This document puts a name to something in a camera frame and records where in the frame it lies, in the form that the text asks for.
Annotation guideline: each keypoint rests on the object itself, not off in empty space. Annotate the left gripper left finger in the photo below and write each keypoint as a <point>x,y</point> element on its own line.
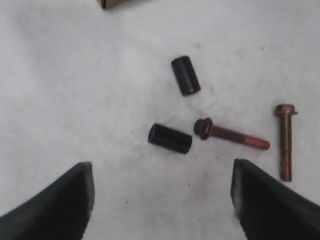
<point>57,207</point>

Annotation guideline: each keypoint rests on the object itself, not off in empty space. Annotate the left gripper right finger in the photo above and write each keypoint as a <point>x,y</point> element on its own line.
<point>270,210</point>

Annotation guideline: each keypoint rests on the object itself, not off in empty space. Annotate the copper flange bolt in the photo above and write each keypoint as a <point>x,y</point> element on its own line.
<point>285,142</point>
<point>230,136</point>

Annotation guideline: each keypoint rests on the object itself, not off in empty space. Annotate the black cylindrical sleeve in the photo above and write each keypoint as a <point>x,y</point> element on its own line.
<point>186,75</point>
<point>170,138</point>

